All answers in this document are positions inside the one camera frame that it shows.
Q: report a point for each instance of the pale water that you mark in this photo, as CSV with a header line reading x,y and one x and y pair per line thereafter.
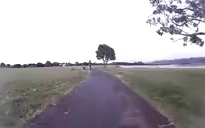
x,y
170,66

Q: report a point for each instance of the distant row of trees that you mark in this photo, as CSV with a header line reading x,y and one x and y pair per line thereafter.
x,y
40,64

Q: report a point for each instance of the person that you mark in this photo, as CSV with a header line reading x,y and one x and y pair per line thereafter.
x,y
89,64

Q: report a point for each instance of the grass field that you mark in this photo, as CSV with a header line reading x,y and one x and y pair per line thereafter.
x,y
26,86
176,90

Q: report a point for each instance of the round-crowned tree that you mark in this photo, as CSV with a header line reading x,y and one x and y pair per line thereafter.
x,y
105,52

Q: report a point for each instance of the distant wooded hill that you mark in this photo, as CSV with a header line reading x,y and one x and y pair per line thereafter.
x,y
183,61

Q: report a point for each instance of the dark asphalt path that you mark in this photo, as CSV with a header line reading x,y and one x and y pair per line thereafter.
x,y
100,100

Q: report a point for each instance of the overhanging tree branches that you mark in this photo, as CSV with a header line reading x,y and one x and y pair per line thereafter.
x,y
186,16

